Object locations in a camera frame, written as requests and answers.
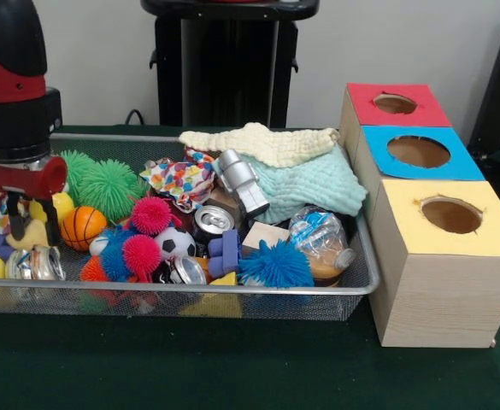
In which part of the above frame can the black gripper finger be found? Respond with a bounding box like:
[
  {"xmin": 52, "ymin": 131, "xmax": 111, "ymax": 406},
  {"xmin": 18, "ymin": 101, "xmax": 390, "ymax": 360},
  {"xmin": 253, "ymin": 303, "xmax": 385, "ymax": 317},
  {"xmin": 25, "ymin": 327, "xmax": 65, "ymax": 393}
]
[
  {"xmin": 6, "ymin": 191, "xmax": 26, "ymax": 241},
  {"xmin": 44, "ymin": 195, "xmax": 62, "ymax": 248}
]

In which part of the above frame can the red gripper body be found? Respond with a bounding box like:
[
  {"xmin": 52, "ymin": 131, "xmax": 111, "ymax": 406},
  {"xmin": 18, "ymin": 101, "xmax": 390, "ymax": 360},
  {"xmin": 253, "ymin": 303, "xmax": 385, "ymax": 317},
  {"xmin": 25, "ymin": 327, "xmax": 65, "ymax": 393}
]
[{"xmin": 0, "ymin": 155, "xmax": 69, "ymax": 202}]

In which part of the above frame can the pale yellow plush toy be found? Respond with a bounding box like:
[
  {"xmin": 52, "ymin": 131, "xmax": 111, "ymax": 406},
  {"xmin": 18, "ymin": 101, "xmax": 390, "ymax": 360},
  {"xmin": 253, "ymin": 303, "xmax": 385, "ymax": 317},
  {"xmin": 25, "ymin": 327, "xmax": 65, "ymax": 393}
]
[{"xmin": 4, "ymin": 198, "xmax": 50, "ymax": 252}]

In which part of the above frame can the white cloth with colourful dots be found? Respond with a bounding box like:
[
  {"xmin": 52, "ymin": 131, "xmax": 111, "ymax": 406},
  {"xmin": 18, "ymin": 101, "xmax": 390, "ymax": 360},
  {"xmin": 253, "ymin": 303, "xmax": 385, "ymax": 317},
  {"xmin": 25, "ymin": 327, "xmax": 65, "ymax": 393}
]
[{"xmin": 139, "ymin": 147, "xmax": 216, "ymax": 214}]

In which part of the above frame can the cream waffle cloth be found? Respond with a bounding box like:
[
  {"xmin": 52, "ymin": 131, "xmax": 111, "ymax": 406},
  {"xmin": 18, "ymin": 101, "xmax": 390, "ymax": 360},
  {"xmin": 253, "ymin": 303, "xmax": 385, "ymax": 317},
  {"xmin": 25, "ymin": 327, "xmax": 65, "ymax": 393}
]
[{"xmin": 178, "ymin": 122, "xmax": 341, "ymax": 168}]

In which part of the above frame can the mint green waffle cloth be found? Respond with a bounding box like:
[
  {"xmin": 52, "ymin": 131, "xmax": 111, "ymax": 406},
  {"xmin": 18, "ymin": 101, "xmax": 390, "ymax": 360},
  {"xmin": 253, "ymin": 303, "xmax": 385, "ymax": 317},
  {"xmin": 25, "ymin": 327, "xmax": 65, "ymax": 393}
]
[{"xmin": 213, "ymin": 144, "xmax": 369, "ymax": 224}]

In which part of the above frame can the wooden box with three holes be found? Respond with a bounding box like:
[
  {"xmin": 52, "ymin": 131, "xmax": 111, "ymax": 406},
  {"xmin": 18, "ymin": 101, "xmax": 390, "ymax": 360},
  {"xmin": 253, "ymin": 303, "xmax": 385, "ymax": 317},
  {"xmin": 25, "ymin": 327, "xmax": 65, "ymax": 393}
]
[{"xmin": 337, "ymin": 82, "xmax": 500, "ymax": 349}]

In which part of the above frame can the small orange basketball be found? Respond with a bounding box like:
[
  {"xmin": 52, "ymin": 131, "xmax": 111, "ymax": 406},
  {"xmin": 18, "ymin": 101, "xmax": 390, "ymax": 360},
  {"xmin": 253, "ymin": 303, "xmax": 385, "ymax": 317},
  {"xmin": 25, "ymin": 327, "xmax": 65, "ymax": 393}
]
[{"xmin": 60, "ymin": 206, "xmax": 109, "ymax": 252}]

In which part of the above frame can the silver toy robot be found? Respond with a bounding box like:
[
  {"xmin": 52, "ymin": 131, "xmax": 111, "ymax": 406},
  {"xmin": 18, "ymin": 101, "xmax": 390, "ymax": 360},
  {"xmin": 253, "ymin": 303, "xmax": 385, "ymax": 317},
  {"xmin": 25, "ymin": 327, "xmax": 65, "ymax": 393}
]
[{"xmin": 212, "ymin": 148, "xmax": 271, "ymax": 219}]

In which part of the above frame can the blue spiky rubber ball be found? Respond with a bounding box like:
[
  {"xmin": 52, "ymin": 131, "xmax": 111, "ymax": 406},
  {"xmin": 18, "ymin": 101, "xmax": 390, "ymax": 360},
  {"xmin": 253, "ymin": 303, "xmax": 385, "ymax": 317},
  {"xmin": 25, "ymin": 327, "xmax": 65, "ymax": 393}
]
[{"xmin": 237, "ymin": 239, "xmax": 317, "ymax": 288}]

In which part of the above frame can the crushed clear plastic bottle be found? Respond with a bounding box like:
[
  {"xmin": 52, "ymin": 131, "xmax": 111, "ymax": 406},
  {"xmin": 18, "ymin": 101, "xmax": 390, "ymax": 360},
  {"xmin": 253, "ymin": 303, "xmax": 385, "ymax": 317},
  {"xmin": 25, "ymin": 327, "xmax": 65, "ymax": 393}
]
[{"xmin": 287, "ymin": 206, "xmax": 358, "ymax": 268}]

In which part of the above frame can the silver wire mesh bin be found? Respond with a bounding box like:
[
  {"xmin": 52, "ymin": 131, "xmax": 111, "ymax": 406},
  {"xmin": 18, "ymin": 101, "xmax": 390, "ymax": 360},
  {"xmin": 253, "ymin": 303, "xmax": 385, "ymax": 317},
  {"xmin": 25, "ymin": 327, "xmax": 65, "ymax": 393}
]
[{"xmin": 0, "ymin": 132, "xmax": 382, "ymax": 322}]

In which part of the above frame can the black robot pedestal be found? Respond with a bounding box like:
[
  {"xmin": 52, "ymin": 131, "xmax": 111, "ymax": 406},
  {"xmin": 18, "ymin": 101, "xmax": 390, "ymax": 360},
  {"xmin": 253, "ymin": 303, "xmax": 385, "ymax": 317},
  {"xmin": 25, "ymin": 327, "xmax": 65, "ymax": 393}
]
[{"xmin": 140, "ymin": 0, "xmax": 321, "ymax": 129}]

